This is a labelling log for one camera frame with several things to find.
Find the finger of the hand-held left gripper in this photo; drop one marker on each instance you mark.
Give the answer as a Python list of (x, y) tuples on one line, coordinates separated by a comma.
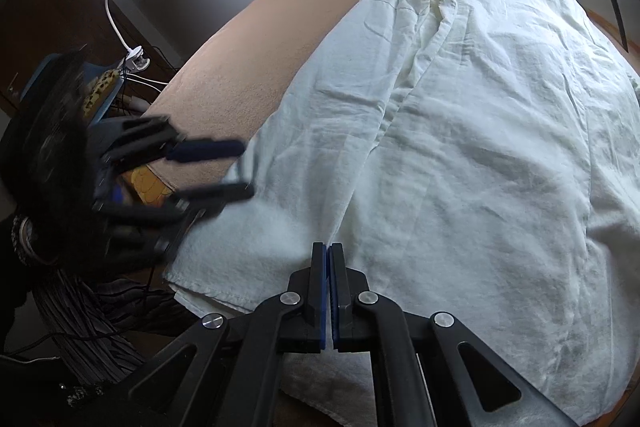
[(215, 193), (210, 149)]

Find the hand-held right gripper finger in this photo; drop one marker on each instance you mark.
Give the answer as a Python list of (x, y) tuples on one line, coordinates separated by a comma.
[(334, 307), (325, 307)]

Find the white shirt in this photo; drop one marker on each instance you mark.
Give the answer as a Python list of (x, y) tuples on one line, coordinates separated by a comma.
[(450, 132)]

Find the person's left forearm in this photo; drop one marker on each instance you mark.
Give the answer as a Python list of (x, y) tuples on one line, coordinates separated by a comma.
[(20, 257)]

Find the blue chair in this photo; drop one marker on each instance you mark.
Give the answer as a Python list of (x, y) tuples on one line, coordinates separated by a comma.
[(109, 104)]

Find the beige blanket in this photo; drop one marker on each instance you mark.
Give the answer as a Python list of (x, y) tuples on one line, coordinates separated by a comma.
[(240, 72)]

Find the dark striped clothing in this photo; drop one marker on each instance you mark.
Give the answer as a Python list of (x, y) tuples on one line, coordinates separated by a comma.
[(95, 322)]

